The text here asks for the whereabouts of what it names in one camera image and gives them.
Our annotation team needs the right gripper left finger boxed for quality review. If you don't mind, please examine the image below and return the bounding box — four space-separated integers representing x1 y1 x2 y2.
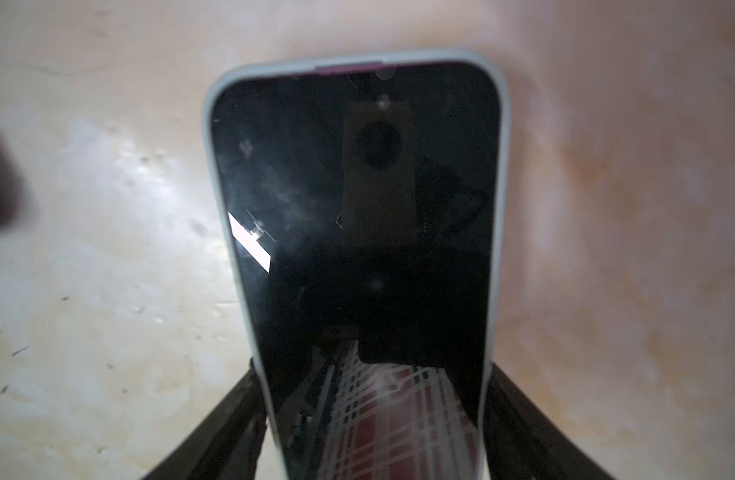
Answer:
146 366 268 479

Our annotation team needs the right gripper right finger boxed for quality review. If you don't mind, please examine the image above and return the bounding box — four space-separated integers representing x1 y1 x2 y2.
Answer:
483 366 613 480

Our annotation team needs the purple black phone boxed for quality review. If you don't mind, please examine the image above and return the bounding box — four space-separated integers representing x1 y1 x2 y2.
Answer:
208 60 501 479

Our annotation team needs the blue case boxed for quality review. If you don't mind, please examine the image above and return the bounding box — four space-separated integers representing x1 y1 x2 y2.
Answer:
200 49 513 480

